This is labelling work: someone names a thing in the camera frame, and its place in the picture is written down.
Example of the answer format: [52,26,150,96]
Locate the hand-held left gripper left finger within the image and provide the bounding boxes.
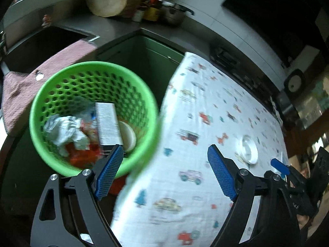
[30,144,124,247]

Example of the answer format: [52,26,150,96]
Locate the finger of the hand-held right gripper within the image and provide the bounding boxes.
[270,158,293,178]

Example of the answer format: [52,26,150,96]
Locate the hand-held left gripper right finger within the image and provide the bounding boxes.
[207,144,301,247]

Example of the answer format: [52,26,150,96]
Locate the orange snack bag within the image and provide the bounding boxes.
[65,144,103,168]

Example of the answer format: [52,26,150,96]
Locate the white plastic lid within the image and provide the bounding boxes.
[236,134,259,164]

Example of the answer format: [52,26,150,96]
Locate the white paper cup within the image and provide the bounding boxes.
[118,121,137,152]

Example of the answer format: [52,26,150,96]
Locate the white carton box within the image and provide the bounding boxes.
[95,102,124,146]

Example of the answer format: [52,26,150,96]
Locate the white wrapper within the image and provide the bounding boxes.
[43,115,90,157]

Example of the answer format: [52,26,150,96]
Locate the green plastic mesh basket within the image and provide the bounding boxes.
[29,61,162,179]

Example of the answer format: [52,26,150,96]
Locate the person's right hand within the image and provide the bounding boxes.
[297,212,310,231]

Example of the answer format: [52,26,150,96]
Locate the white printed cloth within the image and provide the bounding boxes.
[110,52,290,247]

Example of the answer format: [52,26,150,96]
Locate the steel kitchen appliance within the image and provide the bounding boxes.
[276,90,296,116]

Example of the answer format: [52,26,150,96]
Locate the colourful printed panel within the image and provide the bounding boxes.
[295,80,329,129]

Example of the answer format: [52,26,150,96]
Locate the black round appliance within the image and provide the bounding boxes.
[284,69,306,94]

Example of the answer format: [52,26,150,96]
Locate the black gas stove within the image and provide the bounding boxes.
[209,45,277,108]

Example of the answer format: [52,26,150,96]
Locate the green cabinet door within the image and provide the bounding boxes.
[96,35,185,114]

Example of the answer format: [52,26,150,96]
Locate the pink towel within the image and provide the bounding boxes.
[2,39,97,134]

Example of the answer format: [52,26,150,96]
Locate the dark kitchen sink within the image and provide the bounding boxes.
[4,26,99,72]

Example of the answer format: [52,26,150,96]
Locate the black range hood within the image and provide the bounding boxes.
[222,0,322,65]

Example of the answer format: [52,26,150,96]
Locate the steel pot with lid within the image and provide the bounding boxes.
[162,2,194,27]

